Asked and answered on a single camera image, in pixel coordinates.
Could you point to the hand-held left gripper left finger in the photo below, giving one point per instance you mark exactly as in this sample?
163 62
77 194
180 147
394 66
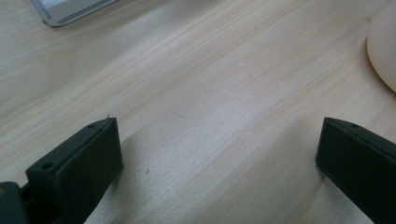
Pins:
77 168

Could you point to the clear plastic container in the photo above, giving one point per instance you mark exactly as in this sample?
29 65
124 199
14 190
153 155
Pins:
67 9

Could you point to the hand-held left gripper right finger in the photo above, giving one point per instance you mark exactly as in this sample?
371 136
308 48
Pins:
361 165

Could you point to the cream round object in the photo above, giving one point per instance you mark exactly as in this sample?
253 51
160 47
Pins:
384 49

